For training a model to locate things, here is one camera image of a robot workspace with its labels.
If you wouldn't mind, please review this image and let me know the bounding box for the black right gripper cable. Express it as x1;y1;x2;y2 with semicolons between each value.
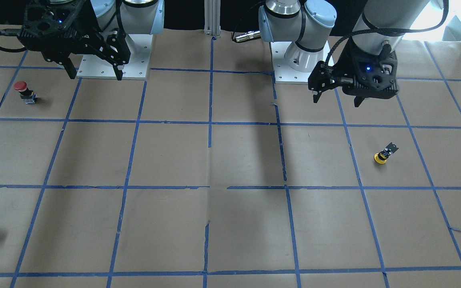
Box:
0;28;27;53

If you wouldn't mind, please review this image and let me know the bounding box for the yellow push button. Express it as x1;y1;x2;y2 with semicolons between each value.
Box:
373;142;399;164

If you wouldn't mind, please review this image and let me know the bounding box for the red push button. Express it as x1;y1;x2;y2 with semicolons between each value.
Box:
13;81;37;104

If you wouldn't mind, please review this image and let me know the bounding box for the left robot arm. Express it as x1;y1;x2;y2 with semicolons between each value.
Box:
259;0;427;107

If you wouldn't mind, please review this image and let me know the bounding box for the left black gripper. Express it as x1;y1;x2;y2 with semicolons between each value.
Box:
309;40;399;108

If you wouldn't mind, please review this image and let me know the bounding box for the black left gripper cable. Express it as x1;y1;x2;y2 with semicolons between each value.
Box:
323;0;449;72

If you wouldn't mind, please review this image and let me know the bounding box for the silver cable connector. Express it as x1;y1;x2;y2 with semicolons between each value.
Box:
232;30;261;43

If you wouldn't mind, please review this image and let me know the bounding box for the aluminium frame post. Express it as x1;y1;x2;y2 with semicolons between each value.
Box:
204;0;221;38

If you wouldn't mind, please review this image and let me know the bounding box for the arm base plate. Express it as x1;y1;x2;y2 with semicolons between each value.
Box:
76;34;153;80
270;42;331;85

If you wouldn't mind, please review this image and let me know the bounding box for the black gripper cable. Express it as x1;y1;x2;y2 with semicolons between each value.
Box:
323;0;449;72
0;28;27;53

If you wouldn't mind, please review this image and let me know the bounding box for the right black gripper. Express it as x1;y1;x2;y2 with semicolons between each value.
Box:
17;0;130;81

